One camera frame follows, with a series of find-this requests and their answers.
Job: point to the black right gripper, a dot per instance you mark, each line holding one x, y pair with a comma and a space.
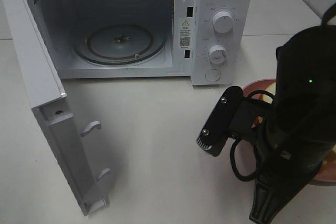
289, 155

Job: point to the pink round plate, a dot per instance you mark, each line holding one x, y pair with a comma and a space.
248, 148

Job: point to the white microwave door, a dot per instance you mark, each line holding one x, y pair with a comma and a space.
49, 104

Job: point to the white bread sandwich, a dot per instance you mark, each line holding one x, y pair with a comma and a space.
327, 171

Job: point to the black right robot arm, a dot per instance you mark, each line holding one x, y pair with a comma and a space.
305, 79

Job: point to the round white door button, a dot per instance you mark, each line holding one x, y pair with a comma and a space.
213, 75

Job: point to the lower white microwave knob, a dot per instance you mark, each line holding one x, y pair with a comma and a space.
217, 54

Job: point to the white microwave knob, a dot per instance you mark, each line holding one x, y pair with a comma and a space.
222, 21
217, 54

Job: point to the upper white microwave knob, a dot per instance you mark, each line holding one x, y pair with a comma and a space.
222, 21

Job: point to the white microwave oven body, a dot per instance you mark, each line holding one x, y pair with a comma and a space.
65, 19

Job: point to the white warning label sticker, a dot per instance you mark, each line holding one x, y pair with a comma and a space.
185, 32

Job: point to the glass microwave turntable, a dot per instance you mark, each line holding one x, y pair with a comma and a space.
119, 44

